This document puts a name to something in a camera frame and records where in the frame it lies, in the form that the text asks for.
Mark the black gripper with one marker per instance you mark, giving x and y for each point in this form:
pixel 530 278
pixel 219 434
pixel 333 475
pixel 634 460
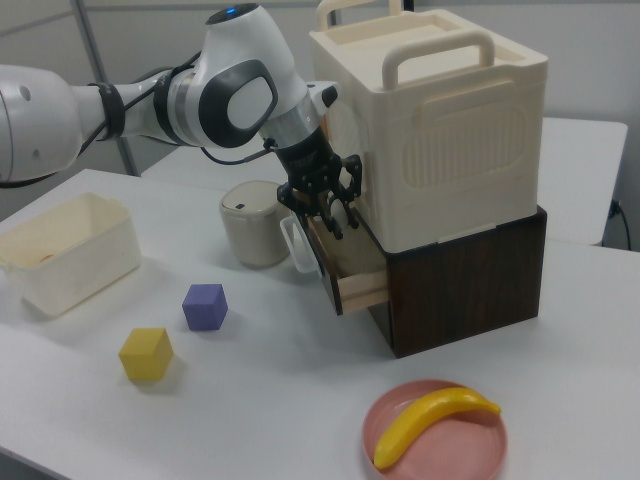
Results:
pixel 307 155

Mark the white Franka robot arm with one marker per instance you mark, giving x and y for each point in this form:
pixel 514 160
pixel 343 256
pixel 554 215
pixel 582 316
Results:
pixel 150 105

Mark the dark wooden drawer cabinet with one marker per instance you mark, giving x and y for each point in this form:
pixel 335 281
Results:
pixel 465 285

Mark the yellow toy banana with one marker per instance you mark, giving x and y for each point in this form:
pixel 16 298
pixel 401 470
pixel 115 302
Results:
pixel 425 420

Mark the beige lidded trash can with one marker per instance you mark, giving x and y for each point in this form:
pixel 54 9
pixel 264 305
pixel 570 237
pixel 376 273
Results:
pixel 250 230

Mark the cream plastic storage cabinet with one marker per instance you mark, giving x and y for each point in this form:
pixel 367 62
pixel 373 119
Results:
pixel 440 150

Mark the purple foam cube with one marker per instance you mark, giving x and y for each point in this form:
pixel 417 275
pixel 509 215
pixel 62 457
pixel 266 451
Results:
pixel 202 307

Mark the yellow foam cube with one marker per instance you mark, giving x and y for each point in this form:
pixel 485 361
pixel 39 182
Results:
pixel 145 354

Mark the cream plastic open bin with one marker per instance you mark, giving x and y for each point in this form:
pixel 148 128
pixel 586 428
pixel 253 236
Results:
pixel 70 260

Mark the pink plate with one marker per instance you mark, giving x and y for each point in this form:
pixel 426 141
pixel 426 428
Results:
pixel 450 445

